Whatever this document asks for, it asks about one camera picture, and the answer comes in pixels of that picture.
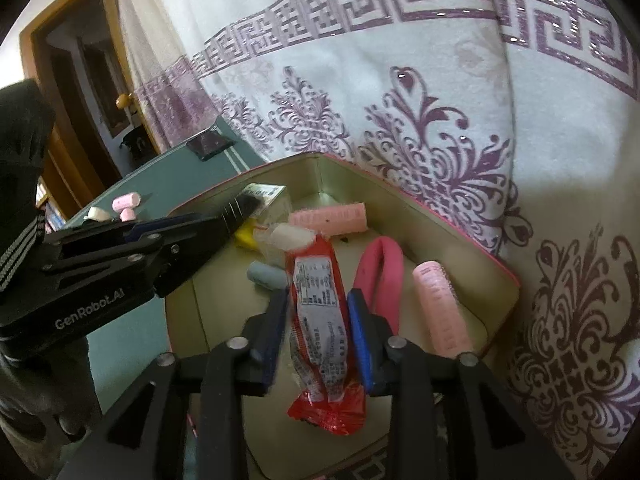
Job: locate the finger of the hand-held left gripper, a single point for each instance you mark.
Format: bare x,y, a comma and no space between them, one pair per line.
190,255
160,227

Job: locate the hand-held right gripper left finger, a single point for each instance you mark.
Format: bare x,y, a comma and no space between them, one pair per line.
275,340

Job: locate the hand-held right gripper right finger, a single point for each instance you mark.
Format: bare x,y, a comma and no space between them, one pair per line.
360,340

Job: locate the red snack packet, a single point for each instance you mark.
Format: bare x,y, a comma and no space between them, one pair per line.
320,310

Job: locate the yellow packet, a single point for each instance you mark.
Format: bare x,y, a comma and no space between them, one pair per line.
246,237

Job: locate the pink biscuit tin box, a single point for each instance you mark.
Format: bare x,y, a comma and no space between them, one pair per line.
215,320

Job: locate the light blue tube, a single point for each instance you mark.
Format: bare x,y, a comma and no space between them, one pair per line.
265,275

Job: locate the bent pink foam curler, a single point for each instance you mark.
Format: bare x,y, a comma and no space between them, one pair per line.
390,280

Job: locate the large pink hair roller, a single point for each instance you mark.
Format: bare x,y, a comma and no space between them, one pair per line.
442,310

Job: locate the small white printed box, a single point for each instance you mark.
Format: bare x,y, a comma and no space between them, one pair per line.
272,200

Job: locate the fuzzy pink hair roller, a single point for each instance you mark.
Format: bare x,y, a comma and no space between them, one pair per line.
330,217

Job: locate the person's left forearm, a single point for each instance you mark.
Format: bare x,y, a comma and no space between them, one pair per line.
20,160

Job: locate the green felt desktop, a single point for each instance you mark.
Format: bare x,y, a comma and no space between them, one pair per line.
125,360

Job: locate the person's left hand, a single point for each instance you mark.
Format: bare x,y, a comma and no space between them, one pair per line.
40,400

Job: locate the black phone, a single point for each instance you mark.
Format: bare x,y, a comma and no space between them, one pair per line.
210,142

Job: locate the wooden door knob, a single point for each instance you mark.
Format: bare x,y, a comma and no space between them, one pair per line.
123,101

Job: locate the wooden door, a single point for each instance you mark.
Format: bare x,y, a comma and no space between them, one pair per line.
107,20

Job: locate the white purple patterned curtain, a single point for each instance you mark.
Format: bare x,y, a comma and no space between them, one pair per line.
400,85

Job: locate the wooden door frame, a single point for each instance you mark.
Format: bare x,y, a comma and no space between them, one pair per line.
75,170

